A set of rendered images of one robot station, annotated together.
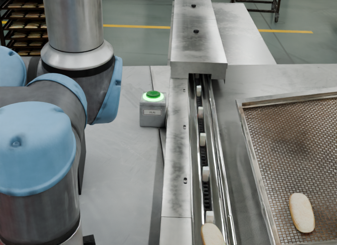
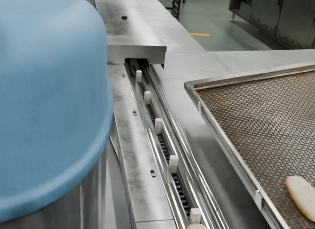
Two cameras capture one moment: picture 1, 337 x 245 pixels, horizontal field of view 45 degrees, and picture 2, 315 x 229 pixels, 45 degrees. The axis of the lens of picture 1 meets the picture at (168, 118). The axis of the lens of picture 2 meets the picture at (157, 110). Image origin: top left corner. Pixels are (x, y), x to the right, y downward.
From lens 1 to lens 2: 0.24 m
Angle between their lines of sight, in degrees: 13
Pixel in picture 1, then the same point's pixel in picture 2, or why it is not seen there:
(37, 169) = (37, 134)
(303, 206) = (307, 191)
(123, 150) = not seen: hidden behind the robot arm
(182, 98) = (123, 83)
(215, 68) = (154, 51)
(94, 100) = not seen: hidden behind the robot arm
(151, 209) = (114, 214)
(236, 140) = (191, 126)
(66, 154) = (103, 97)
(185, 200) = (160, 197)
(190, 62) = (127, 45)
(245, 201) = (222, 192)
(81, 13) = not seen: outside the picture
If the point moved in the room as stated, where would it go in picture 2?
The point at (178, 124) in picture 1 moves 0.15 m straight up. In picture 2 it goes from (127, 110) to (130, 44)
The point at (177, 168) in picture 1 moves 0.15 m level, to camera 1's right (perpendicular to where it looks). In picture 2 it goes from (139, 160) to (219, 156)
